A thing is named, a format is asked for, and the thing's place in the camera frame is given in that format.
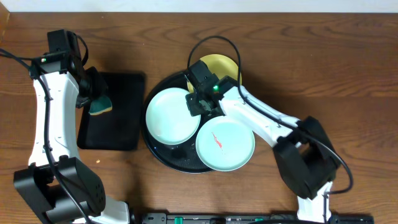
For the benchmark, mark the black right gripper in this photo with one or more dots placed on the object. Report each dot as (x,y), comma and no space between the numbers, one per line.
(193,109)

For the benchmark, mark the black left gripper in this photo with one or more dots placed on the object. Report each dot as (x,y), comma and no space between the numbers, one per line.
(101,88)

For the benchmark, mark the green yellow sponge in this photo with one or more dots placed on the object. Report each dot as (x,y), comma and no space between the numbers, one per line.
(101,105)

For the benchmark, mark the mint green plate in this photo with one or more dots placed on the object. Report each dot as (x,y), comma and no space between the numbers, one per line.
(224,144)
(168,118)

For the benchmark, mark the yellow plate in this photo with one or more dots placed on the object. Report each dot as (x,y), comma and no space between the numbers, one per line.
(221,65)

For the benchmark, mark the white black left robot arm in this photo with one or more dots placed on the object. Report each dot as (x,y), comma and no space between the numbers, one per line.
(56,185)

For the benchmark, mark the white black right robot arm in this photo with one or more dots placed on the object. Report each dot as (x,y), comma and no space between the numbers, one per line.
(305,157)

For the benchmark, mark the black rectangular tray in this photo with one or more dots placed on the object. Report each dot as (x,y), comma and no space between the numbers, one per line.
(119,128)

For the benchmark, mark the round black tray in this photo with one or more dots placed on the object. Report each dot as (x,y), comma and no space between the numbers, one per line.
(182,157)

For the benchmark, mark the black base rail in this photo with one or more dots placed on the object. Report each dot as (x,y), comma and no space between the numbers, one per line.
(163,218)

